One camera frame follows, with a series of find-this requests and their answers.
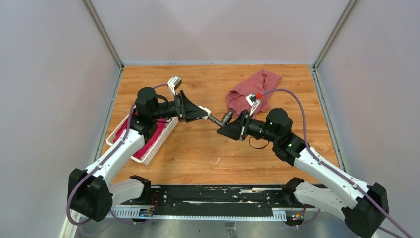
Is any magenta cloth in basket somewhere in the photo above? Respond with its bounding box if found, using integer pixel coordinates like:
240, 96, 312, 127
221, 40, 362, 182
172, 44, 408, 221
113, 113, 166, 160

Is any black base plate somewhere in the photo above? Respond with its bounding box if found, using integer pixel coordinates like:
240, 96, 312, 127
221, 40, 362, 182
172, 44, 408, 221
124, 185, 314, 220

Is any white plastic basket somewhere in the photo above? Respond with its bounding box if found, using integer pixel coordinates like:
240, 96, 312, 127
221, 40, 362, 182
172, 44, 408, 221
105, 115, 179, 166

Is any dusty pink cloth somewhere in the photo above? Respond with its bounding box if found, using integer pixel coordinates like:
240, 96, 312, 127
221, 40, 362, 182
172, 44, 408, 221
226, 70, 282, 118

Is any white pipe elbow fitting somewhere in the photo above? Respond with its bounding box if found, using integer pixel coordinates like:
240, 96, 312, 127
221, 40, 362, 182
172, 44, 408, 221
198, 106, 212, 121

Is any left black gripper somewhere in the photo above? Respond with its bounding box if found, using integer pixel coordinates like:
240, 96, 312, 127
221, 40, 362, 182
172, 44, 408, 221
151, 91, 208, 124

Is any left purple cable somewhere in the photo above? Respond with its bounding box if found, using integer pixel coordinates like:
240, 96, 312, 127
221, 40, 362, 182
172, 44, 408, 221
66, 83, 168, 226

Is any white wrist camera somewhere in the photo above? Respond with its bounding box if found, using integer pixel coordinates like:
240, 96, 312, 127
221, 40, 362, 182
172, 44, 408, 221
245, 94, 261, 118
167, 76, 182, 96

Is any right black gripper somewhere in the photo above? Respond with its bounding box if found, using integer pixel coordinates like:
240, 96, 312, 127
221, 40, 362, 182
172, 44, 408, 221
217, 109, 279, 143

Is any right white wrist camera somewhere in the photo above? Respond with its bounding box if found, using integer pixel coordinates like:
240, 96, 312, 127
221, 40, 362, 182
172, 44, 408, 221
245, 94, 261, 118

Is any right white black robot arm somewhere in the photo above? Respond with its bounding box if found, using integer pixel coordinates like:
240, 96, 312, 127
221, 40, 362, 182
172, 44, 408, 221
217, 108, 389, 238

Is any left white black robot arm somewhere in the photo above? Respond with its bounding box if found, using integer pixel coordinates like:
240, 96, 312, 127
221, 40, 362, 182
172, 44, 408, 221
66, 87, 211, 226

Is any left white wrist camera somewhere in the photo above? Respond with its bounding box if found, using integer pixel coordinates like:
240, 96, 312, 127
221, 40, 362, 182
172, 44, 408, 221
167, 76, 182, 96

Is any aluminium frame rail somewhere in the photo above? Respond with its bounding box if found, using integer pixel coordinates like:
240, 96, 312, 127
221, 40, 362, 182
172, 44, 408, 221
70, 183, 324, 222

